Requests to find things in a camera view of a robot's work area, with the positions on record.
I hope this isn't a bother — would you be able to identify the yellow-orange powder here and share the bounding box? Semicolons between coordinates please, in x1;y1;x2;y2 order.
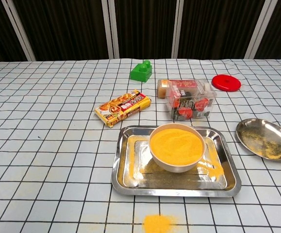
150;128;203;166

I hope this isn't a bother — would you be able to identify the yellow snack packet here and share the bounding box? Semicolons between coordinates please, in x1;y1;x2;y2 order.
94;89;152;129

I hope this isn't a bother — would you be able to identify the brown drink bottle red label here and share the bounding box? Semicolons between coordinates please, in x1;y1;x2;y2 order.
157;79;211;99

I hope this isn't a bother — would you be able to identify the rectangular steel tray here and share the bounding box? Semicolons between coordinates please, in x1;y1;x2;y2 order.
111;125;242;198

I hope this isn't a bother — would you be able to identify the white bowl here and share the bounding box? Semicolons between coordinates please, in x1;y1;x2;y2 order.
149;123;206;173

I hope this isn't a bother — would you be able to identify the white black checked tablecloth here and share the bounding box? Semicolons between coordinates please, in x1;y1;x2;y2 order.
0;58;281;233

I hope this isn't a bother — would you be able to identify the round steel plate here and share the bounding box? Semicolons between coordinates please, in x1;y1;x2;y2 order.
235;118;281;161

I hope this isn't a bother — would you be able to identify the orange powder pile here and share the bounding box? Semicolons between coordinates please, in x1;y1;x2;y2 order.
142;214;180;233

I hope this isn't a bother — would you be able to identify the red round plastic lid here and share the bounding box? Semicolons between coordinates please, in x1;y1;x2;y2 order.
211;74;242;92

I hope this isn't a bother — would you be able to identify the green toy building brick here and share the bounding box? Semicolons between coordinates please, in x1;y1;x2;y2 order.
130;59;153;83

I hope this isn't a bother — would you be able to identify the clear box with red sachets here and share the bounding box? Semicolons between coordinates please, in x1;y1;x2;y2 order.
165;79;217;121

